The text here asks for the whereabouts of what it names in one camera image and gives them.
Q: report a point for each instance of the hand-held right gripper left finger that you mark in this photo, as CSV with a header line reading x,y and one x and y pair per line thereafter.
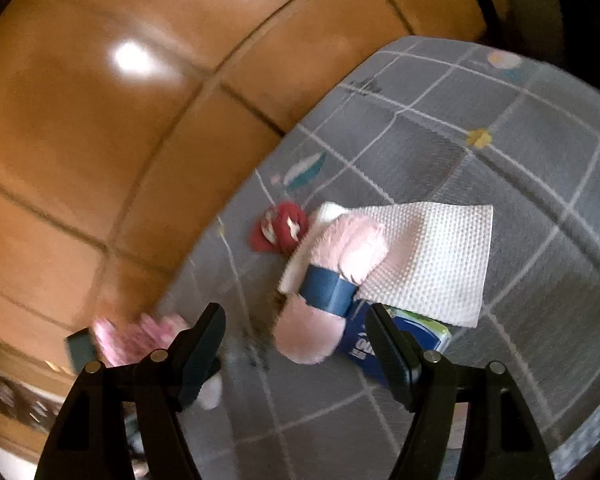
x,y
202,360

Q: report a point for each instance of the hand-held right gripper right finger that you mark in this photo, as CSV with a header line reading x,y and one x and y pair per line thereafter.
x,y
397,365

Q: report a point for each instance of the navy tissue packet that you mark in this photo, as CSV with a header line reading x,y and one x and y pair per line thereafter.
x,y
357,345

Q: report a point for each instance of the pink fluffy socks with band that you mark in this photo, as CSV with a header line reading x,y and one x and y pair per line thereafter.
x,y
305,332

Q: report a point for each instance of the white paper towel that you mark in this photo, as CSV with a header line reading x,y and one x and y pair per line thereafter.
x,y
430,260

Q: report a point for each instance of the red and white cloth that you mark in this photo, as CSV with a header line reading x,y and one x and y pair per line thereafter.
x,y
275,232

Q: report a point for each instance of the pink spotted plush toy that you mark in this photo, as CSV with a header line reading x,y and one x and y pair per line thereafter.
x,y
130,340

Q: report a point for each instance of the wooden wardrobe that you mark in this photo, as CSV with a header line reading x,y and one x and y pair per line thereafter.
x,y
130,135

